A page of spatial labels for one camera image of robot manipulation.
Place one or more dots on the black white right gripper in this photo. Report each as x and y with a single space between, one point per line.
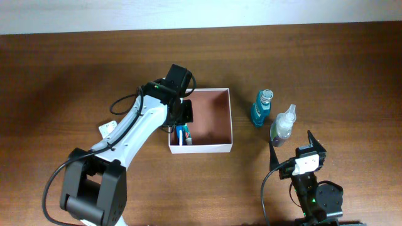
286 169

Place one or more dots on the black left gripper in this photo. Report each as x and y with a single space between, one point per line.
188 115

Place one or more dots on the green toothpaste tube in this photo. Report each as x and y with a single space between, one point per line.
188 138

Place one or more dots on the blue white toothbrush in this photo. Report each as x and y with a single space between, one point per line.
179 131

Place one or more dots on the white green packet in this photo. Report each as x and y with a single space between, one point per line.
107 128

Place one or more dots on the clear purple spray bottle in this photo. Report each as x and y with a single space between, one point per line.
281 128

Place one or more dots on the pink open cardboard box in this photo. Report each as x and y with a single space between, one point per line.
211 129

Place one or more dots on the teal mouthwash bottle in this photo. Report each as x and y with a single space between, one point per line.
262 107

